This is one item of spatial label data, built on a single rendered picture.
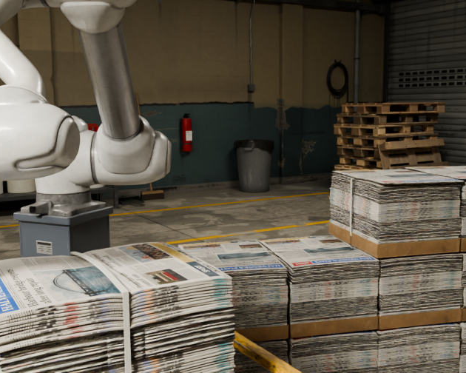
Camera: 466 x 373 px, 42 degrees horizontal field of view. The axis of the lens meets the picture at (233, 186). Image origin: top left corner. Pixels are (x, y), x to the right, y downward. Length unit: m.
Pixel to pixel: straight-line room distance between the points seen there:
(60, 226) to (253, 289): 0.58
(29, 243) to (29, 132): 1.01
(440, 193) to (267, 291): 0.62
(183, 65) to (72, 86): 1.68
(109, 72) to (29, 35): 6.72
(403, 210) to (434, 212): 0.11
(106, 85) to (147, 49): 7.25
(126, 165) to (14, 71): 0.74
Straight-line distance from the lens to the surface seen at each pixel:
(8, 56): 1.06
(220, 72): 9.25
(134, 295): 0.94
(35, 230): 1.82
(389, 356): 2.03
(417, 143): 8.46
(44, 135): 0.85
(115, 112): 1.58
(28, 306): 0.91
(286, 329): 1.87
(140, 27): 8.75
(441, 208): 1.99
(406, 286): 1.99
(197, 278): 0.98
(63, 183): 1.77
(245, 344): 1.27
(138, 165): 1.70
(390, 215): 1.91
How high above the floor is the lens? 1.31
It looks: 8 degrees down
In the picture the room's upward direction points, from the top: straight up
